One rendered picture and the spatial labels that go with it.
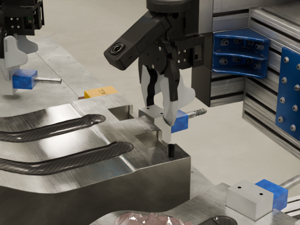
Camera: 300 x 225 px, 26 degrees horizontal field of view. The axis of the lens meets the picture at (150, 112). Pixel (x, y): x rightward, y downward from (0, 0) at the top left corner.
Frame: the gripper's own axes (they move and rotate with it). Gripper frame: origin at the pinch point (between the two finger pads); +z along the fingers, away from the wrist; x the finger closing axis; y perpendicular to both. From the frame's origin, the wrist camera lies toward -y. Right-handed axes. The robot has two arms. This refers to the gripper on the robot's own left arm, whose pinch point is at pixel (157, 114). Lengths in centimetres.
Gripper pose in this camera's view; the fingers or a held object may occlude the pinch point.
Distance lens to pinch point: 112.7
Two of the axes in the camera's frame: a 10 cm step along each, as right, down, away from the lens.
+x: -5.6, -3.4, 7.6
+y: 8.3, -2.4, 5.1
